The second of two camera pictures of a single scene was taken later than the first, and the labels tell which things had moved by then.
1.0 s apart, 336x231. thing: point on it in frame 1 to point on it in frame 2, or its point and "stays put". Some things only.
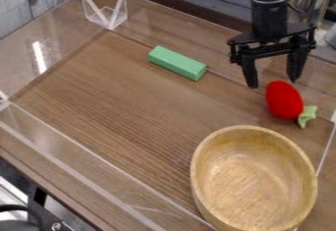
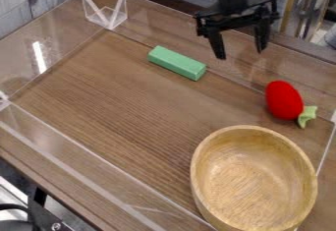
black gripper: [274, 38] to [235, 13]
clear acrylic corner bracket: [107, 17] stays put
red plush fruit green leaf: [286, 102] stays put
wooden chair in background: [309, 4] stays put
